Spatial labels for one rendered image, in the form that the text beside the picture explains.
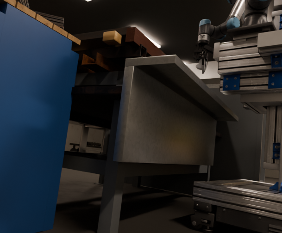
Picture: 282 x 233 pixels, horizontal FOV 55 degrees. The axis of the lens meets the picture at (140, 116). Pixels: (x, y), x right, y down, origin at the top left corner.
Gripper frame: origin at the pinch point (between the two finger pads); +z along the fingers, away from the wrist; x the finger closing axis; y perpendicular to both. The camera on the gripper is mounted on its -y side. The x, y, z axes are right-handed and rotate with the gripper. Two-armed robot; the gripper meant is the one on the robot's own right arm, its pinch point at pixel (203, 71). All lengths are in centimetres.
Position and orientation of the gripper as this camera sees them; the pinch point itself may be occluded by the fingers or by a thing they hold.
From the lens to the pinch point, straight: 180.8
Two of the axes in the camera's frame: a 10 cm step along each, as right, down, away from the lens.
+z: -1.1, 9.9, -1.3
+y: -8.7, -0.4, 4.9
